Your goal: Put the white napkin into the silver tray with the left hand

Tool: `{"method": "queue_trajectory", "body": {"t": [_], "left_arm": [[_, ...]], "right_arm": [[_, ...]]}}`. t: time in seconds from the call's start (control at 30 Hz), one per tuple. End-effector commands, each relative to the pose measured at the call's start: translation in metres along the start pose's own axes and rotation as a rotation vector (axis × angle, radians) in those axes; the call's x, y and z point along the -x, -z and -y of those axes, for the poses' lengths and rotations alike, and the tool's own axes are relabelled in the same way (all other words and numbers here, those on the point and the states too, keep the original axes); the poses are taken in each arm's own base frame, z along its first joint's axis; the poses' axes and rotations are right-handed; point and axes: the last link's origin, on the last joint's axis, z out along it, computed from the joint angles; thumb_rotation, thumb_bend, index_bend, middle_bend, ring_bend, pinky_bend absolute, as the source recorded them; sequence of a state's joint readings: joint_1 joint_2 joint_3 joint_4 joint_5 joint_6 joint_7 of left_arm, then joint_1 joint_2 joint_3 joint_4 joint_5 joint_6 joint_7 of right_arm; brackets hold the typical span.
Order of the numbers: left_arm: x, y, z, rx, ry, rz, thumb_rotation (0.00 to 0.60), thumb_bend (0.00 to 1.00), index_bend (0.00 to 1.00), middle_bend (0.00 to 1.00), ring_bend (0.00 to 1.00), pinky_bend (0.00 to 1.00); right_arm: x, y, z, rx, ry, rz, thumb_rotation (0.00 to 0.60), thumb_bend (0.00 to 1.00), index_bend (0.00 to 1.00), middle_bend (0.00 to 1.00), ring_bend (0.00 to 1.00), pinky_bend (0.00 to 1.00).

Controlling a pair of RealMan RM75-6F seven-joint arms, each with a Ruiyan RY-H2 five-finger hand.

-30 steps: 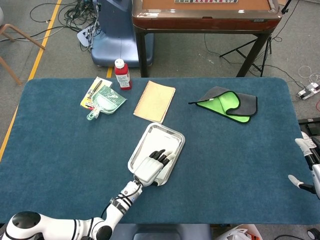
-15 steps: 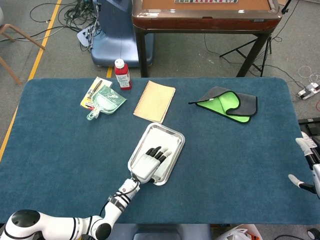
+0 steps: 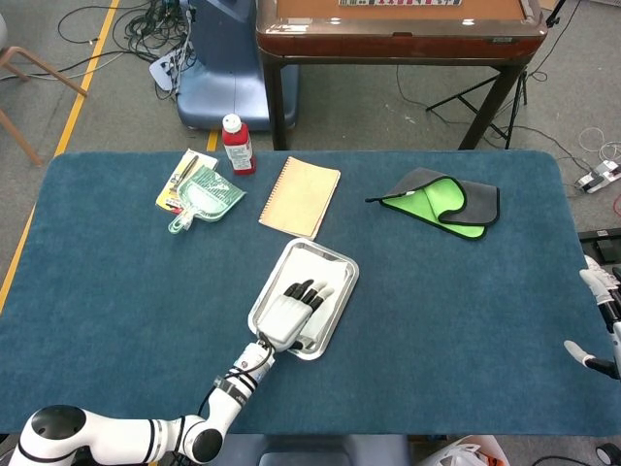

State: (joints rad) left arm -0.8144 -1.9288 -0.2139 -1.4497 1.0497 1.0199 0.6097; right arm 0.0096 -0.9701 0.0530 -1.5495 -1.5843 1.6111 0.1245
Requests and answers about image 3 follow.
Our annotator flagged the yellow packaged razor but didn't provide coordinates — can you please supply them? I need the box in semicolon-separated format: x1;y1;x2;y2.
154;149;219;215

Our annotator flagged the grey robot torso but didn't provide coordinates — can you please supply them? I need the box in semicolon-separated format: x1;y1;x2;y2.
212;434;413;466

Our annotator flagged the white cable coil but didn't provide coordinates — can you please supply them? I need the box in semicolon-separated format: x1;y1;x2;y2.
578;125;621;162

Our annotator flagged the blue table mat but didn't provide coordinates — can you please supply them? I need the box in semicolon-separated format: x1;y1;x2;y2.
0;150;621;437

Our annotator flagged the wooden chair frame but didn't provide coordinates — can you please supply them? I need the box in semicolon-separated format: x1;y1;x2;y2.
0;46;88;168

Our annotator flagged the brown mahjong table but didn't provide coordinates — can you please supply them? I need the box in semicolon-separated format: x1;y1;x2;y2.
255;0;549;151

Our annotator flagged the black tripod stand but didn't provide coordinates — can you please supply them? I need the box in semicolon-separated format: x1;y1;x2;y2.
425;0;570;150

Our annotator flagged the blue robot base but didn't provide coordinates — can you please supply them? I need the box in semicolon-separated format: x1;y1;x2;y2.
176;0;300;132

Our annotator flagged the stainless steel tray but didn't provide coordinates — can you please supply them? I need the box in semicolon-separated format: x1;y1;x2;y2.
246;237;361;362

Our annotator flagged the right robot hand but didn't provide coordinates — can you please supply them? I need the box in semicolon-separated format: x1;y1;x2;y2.
564;254;621;381

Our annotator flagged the green and grey cloth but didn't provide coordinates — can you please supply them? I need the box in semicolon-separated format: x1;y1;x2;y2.
364;167;501;242

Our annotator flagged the red juice bottle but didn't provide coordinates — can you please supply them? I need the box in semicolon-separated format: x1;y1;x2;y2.
220;113;257;177

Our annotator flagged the grey power strip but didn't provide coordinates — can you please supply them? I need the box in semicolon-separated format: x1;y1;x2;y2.
574;159;621;194

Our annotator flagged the green dustpan set in bag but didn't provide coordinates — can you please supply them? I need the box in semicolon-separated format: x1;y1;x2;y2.
167;165;247;237

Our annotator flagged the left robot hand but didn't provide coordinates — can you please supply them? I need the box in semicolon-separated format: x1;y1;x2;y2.
259;278;336;354

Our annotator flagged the black cable bundle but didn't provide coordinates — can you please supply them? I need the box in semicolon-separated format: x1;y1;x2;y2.
56;0;195;67

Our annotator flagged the white power strip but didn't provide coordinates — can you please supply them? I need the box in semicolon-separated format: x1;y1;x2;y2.
147;50;189;94

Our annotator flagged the face-up mahjong tile row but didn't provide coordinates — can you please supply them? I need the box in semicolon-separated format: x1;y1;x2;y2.
338;0;462;8

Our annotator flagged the yellow spiral notebook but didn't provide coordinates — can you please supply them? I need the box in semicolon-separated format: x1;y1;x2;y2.
257;155;342;242

